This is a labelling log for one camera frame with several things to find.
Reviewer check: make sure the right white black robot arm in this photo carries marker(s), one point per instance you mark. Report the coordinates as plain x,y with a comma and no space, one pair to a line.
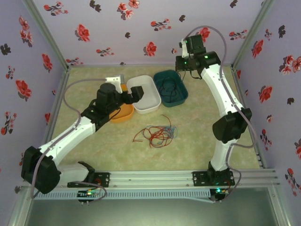
216,82

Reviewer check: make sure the orange plastic tray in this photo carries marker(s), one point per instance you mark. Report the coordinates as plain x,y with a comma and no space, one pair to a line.
125,115

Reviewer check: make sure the teal plastic tray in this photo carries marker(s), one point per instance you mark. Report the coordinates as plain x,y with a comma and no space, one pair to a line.
181,94

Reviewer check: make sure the white plastic tray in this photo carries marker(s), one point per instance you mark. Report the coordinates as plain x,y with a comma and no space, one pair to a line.
150,96

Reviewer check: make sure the small circuit board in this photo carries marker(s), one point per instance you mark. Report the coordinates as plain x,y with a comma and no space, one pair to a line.
88,194
219,193

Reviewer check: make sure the grey metal panel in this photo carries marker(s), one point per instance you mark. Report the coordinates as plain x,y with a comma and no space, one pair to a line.
150,213

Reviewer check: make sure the aluminium side frame rail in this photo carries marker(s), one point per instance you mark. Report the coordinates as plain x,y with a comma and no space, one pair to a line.
57,103
244,103

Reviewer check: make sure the aluminium frame post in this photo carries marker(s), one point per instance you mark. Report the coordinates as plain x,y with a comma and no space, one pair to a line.
47,35
254,35

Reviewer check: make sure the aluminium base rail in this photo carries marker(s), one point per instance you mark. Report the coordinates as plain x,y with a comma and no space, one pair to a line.
152,177

